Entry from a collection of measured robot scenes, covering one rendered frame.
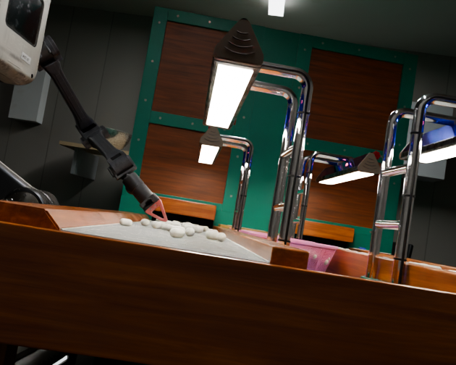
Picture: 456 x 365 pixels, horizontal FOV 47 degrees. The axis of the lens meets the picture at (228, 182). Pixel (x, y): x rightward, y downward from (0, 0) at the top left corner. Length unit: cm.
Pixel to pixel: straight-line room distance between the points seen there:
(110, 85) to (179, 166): 273
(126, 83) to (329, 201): 299
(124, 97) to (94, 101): 29
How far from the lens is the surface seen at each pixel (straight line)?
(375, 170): 190
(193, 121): 261
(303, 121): 107
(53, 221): 78
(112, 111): 516
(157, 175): 259
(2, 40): 165
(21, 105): 534
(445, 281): 99
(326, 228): 259
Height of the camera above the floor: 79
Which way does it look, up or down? 4 degrees up
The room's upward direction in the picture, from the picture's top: 9 degrees clockwise
